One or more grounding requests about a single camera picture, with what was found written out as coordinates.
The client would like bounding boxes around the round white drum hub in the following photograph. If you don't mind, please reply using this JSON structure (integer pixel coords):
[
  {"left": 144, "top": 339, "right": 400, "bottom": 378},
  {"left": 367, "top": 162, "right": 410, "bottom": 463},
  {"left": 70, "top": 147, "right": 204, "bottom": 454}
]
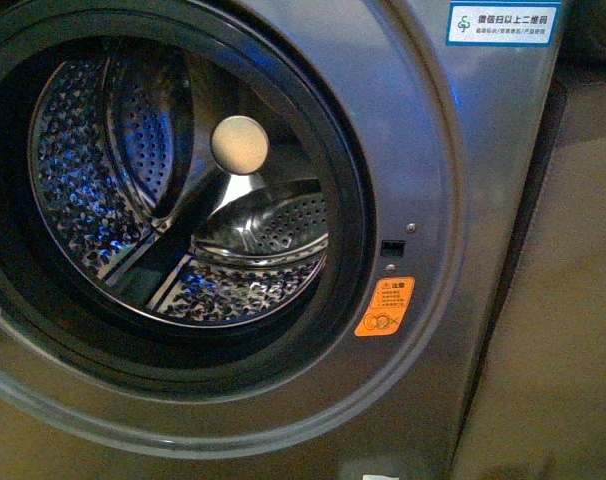
[{"left": 211, "top": 115, "right": 269, "bottom": 175}]

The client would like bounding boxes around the brown panel beside washer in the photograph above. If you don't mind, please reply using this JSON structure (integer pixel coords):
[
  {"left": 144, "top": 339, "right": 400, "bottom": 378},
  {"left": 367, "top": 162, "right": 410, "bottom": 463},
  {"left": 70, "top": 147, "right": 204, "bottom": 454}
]
[{"left": 451, "top": 63, "right": 606, "bottom": 479}]

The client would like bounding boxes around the orange warning sticker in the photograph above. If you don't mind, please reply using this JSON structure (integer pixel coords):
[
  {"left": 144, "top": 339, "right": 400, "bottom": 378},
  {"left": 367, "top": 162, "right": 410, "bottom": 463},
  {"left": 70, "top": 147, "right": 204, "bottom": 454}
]
[{"left": 354, "top": 277, "right": 415, "bottom": 337}]

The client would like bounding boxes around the stainless steel washer drum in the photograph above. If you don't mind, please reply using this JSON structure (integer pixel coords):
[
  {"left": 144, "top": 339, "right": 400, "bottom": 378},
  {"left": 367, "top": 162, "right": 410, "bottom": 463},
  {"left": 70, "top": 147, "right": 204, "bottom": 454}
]
[{"left": 29, "top": 38, "right": 329, "bottom": 329}]

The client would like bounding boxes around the black rubber door gasket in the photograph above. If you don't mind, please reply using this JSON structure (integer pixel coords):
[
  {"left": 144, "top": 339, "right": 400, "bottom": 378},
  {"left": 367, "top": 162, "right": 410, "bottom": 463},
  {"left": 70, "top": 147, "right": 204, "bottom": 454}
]
[{"left": 0, "top": 1, "right": 375, "bottom": 398}]

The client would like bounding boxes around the blue white energy label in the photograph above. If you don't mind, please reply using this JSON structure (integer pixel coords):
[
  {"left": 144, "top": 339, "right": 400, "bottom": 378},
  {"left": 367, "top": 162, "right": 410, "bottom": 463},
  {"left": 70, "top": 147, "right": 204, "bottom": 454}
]
[{"left": 446, "top": 1, "right": 562, "bottom": 47}]

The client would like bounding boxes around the grey front-load washing machine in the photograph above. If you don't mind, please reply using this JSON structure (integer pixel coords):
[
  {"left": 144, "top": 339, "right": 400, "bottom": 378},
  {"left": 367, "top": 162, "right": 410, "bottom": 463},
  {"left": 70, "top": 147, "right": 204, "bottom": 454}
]
[{"left": 0, "top": 1, "right": 569, "bottom": 479}]

